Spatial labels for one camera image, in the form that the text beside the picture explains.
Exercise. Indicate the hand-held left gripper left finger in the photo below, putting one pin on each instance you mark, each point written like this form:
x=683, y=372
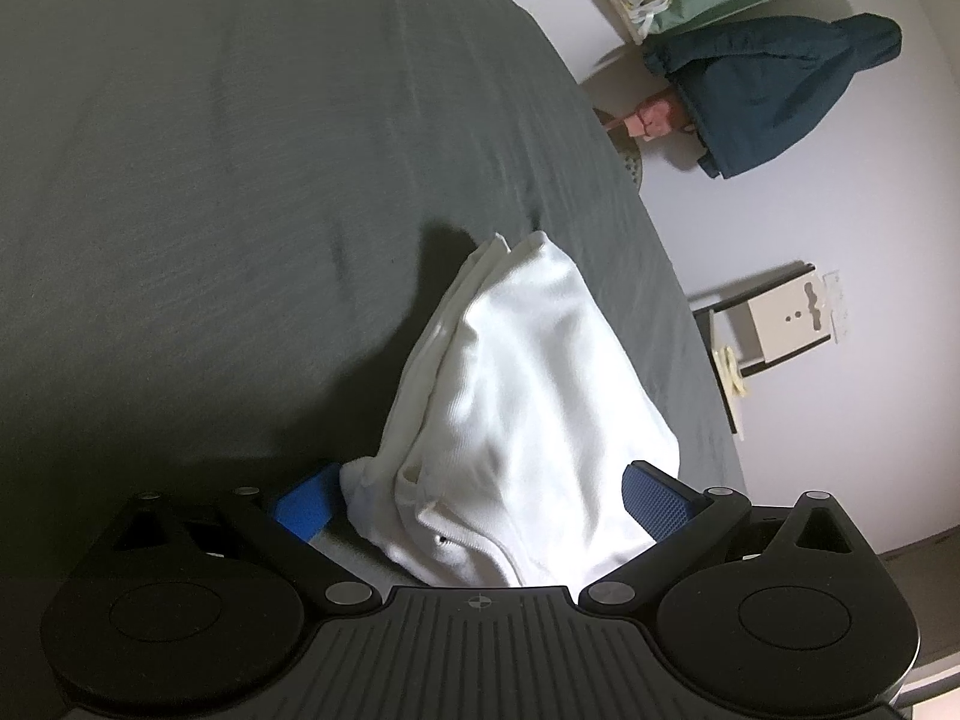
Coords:
x=300, y=506

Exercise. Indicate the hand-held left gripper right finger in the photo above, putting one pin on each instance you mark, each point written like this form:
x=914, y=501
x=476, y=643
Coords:
x=660, y=501

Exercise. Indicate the white shirt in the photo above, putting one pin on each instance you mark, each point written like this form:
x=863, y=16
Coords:
x=525, y=405

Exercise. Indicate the pale yellow item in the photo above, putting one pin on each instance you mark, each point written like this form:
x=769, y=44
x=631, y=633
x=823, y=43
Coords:
x=731, y=371

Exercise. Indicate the pale wooden chair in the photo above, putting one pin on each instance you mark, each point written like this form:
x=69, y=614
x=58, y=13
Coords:
x=780, y=322

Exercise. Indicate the woven stool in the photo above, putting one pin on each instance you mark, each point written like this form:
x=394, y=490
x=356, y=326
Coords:
x=630, y=157

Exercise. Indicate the pink item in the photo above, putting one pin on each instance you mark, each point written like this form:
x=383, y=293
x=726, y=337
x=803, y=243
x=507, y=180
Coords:
x=656, y=116

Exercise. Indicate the dark teal jacket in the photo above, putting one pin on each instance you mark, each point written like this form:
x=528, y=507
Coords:
x=772, y=90

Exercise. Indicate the white wall socket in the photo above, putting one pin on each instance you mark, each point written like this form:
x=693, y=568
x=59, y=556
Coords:
x=836, y=304

